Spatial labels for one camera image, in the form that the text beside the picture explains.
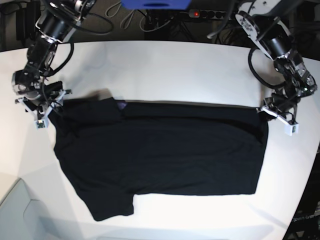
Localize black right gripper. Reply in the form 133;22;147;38
14;93;64;117

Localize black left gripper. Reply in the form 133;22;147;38
258;93;299;122

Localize black t-shirt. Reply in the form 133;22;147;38
49;97;269;221

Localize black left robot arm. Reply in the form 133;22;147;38
235;0;318;125

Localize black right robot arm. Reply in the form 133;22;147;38
12;0;114;119

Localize black power strip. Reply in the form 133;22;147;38
188;9;227;20

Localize blue box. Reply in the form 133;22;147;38
121;0;191;10

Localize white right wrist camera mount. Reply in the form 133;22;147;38
15;88;72;130

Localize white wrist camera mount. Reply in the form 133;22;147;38
15;88;72;130
256;97;299;136

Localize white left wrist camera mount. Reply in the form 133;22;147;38
256;97;299;136

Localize grey looped cable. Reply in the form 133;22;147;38
105;0;137;30

